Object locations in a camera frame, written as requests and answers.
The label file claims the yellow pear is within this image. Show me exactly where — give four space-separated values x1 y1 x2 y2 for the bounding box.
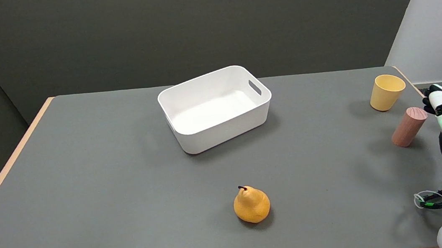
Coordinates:
231 182 273 226

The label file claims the black green robot cable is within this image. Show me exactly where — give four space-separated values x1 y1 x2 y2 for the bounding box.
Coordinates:
413 188 442 213

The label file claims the white plastic bin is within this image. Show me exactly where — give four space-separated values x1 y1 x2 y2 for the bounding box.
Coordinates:
154 61 278 158

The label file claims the wooden cylinder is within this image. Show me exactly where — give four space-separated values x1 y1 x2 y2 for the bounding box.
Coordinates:
388 105 431 149

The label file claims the yellow plastic cup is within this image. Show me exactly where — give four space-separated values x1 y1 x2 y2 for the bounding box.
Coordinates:
367 72 409 114

